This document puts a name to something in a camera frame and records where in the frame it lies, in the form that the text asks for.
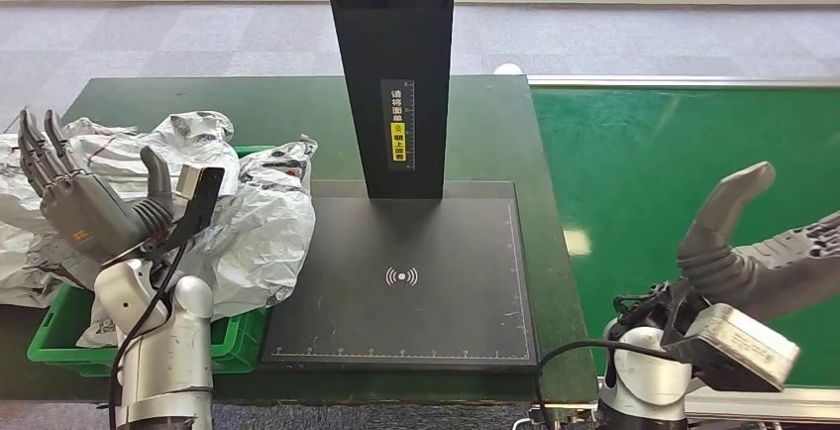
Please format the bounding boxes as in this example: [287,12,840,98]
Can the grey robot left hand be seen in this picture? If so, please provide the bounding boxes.
[17,109,176,265]

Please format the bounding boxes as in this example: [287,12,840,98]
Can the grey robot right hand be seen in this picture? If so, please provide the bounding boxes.
[676,161,840,323]

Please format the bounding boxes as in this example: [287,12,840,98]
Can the white parcel red line print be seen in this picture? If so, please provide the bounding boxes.
[65,110,241,202]

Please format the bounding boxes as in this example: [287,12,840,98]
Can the grey parcel bag black print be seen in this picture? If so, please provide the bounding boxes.
[0,117,143,309]

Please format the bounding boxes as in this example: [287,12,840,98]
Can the green conveyor belt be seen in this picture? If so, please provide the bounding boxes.
[530,87,840,389]

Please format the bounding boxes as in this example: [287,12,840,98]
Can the black inbound scanner machine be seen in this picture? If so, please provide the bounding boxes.
[260,0,540,375]

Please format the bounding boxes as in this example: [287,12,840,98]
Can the green plastic crate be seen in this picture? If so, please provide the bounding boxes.
[27,145,275,377]

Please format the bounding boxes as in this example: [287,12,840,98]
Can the dark green table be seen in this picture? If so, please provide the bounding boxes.
[0,75,599,407]

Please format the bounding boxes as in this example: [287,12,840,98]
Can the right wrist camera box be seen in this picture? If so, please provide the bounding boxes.
[663,302,802,394]

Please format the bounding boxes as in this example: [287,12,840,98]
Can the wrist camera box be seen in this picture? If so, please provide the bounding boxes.
[160,163,226,255]
[663,302,802,394]

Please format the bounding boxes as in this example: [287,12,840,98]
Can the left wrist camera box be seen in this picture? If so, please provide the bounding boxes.
[160,163,226,255]

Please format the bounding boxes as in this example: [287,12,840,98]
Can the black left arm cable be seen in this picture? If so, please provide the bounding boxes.
[106,243,188,430]

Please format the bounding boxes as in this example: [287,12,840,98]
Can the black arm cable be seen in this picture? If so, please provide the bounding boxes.
[106,243,188,430]
[532,339,678,430]

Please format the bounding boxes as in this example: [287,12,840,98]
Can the silver conveyor frame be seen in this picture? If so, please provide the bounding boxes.
[526,75,840,430]

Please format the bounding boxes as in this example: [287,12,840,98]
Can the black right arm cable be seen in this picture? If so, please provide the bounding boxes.
[532,339,678,430]

